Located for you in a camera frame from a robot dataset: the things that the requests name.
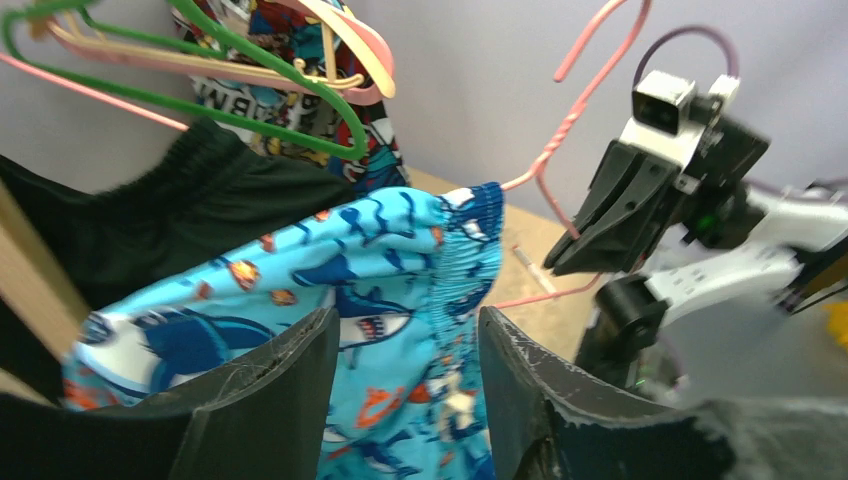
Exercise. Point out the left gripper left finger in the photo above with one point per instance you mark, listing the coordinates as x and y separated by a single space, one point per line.
260 416

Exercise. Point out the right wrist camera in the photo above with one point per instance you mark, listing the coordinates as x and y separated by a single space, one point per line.
669 116

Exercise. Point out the pink wire hanger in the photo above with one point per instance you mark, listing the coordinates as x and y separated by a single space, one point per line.
537 169

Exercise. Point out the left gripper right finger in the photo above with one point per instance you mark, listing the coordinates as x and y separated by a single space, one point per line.
549 419

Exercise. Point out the pink hanger with black shorts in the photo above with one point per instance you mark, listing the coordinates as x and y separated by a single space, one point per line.
93 96

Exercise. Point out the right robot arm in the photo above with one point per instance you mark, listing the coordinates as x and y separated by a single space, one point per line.
678 227

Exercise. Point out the pink plastic hanger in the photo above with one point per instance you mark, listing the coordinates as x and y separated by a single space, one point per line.
365 43

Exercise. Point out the black shorts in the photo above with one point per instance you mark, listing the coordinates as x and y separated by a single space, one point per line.
209 194

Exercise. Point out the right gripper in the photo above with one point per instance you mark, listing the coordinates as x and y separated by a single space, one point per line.
632 199

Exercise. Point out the wooden clothes rack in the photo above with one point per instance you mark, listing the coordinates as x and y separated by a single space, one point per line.
41 310

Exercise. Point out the cream wooden hanger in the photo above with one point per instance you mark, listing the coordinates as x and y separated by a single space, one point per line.
346 63

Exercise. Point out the colourful comic print shorts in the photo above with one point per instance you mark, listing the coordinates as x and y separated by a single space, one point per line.
285 33

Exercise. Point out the blue shark print shorts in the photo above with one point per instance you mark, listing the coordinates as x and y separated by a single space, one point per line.
406 272

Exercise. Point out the green hanger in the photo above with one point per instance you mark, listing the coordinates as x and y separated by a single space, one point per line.
216 98

